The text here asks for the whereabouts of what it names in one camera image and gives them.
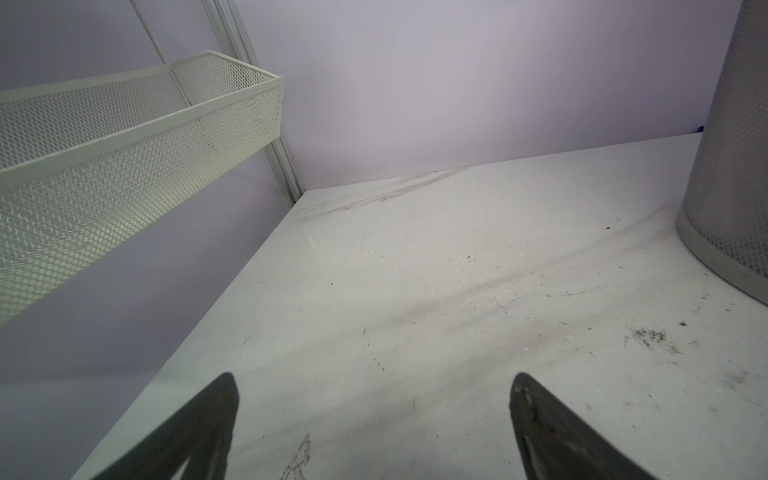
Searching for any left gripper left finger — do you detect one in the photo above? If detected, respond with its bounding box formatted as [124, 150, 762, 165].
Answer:
[96, 372, 239, 479]

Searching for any white mesh lower shelf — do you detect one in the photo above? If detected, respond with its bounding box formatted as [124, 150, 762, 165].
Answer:
[1, 51, 284, 321]

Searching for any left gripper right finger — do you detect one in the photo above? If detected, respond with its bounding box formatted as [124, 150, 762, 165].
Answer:
[509, 372, 653, 480]

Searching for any grey mesh waste bin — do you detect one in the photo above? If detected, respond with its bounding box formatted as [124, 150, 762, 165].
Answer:
[676, 1, 767, 302]

